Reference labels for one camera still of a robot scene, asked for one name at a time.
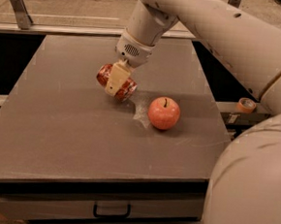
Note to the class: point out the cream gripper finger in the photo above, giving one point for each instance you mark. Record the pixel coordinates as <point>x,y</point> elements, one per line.
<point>119,73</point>

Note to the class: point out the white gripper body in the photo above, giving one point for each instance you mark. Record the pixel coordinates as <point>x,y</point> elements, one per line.
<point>134,51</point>

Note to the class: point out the red coke can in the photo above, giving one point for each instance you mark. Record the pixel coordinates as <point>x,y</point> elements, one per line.
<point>127,89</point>

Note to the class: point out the red apple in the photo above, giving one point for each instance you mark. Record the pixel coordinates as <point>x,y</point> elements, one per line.
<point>163,113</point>

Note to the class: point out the roll of tan tape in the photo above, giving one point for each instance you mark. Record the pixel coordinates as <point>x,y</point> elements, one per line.
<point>246,105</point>

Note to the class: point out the grey upper drawer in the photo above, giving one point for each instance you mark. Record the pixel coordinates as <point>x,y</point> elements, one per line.
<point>104,208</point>

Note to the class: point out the left metal railing bracket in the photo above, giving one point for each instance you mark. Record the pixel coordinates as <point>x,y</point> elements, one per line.
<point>23,20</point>

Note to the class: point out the metal railing bracket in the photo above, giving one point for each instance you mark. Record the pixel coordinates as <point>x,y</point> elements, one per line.
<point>234,3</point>
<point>23,20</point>

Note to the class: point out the right metal railing bracket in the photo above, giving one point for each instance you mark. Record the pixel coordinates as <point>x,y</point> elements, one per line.
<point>234,3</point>

